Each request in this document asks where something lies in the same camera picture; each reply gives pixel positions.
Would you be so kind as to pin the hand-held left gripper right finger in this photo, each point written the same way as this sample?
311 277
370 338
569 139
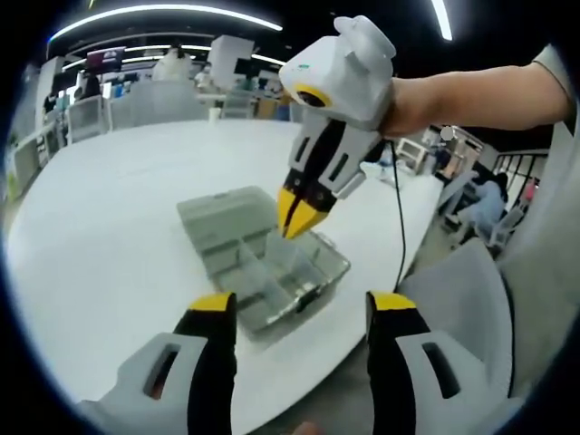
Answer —
389 362

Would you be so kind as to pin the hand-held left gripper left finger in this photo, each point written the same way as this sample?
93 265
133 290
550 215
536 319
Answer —
213 362

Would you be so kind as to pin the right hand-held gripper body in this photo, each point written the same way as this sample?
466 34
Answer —
349 77

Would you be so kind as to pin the grey transparent guide fixture box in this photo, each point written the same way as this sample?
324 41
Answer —
217 217

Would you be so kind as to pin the person's left hand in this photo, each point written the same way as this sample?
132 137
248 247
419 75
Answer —
306 429

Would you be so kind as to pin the small white shelf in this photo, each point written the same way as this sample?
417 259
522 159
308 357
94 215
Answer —
413 155

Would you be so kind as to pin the white cup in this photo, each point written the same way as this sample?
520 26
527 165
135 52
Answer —
214 114

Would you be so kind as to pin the ceiling light strip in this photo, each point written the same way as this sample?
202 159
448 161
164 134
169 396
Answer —
158 11
441 20

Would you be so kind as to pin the grey partition screen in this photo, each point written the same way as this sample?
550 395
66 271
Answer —
158 106

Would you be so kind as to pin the red display screen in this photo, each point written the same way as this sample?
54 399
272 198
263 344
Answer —
105 59

